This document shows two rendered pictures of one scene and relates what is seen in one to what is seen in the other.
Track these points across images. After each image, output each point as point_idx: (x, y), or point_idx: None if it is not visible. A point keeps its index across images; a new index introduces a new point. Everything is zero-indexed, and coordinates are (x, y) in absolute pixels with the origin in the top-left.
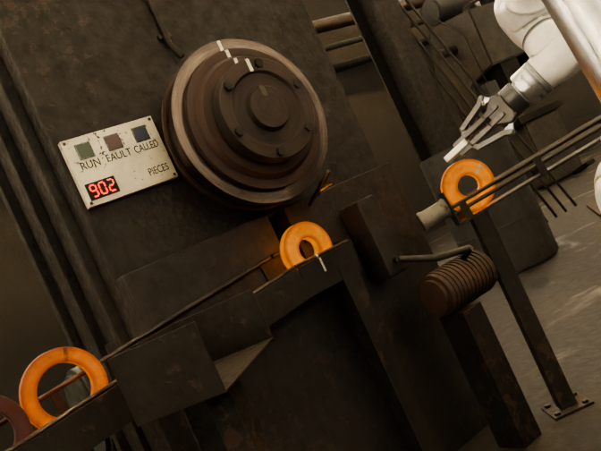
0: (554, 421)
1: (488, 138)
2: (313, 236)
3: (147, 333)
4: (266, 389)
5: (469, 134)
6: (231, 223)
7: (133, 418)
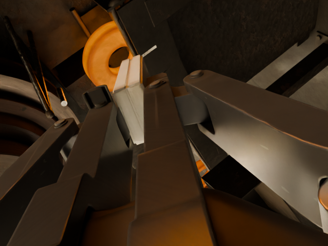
0: None
1: (239, 161)
2: (107, 58)
3: None
4: (217, 54)
5: (132, 155)
6: (68, 102)
7: (226, 154)
